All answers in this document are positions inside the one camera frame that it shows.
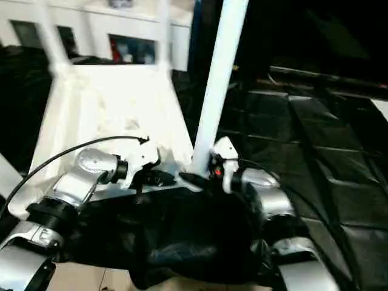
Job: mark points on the black mat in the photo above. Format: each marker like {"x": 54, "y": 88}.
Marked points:
{"x": 303, "y": 136}

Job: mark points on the black backdrop cloth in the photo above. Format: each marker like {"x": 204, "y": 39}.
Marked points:
{"x": 318, "y": 30}

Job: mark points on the white cabinet with glass doors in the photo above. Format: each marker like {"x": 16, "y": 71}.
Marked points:
{"x": 130, "y": 21}

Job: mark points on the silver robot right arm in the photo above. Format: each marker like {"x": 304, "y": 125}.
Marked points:
{"x": 272, "y": 194}

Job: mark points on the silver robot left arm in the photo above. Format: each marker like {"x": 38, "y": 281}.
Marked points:
{"x": 82, "y": 175}

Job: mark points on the white plastic table top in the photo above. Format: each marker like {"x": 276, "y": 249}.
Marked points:
{"x": 106, "y": 100}

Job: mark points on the small red bottle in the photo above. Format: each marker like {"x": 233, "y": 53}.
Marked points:
{"x": 114, "y": 51}

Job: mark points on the shiny object on cabinet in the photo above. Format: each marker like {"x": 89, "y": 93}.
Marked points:
{"x": 118, "y": 2}

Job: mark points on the small white jar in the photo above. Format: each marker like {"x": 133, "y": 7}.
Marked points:
{"x": 128, "y": 57}

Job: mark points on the white plastic table leg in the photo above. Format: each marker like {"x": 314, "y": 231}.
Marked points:
{"x": 222, "y": 75}
{"x": 9, "y": 175}
{"x": 54, "y": 36}
{"x": 165, "y": 33}

